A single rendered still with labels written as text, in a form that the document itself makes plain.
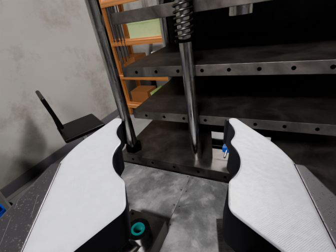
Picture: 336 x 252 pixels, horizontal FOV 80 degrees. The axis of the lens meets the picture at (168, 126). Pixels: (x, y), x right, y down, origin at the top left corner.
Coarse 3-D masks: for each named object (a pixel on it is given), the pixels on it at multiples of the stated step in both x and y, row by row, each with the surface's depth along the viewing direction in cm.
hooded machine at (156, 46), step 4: (152, 44) 396; (156, 44) 392; (160, 44) 389; (152, 48) 398; (156, 48) 395; (160, 48) 392; (156, 80) 427; (160, 80) 423; (164, 80) 419; (156, 84) 432; (160, 84) 428
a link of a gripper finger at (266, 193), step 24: (240, 144) 9; (264, 144) 9; (240, 168) 8; (264, 168) 8; (288, 168) 8; (240, 192) 7; (264, 192) 7; (288, 192) 7; (240, 216) 6; (264, 216) 6; (288, 216) 6; (312, 216) 6; (240, 240) 6; (264, 240) 5; (288, 240) 5; (312, 240) 5
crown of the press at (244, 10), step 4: (244, 4) 92; (248, 4) 92; (252, 4) 93; (228, 8) 98; (232, 8) 95; (236, 8) 94; (240, 8) 93; (244, 8) 93; (248, 8) 93; (252, 8) 94; (228, 12) 98; (232, 12) 96; (236, 12) 94; (240, 12) 94; (244, 12) 93; (248, 12) 94
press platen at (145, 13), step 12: (192, 0) 79; (204, 0) 77; (216, 0) 76; (228, 0) 74; (240, 0) 72; (252, 0) 71; (264, 0) 70; (120, 12) 94; (132, 12) 91; (144, 12) 89; (156, 12) 87; (168, 12) 85
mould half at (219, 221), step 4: (216, 220) 65; (220, 220) 65; (216, 224) 64; (220, 224) 64; (216, 228) 65; (220, 228) 62; (220, 232) 61; (220, 236) 60; (220, 240) 59; (220, 244) 58; (224, 244) 58; (220, 248) 57; (224, 248) 57; (228, 248) 57
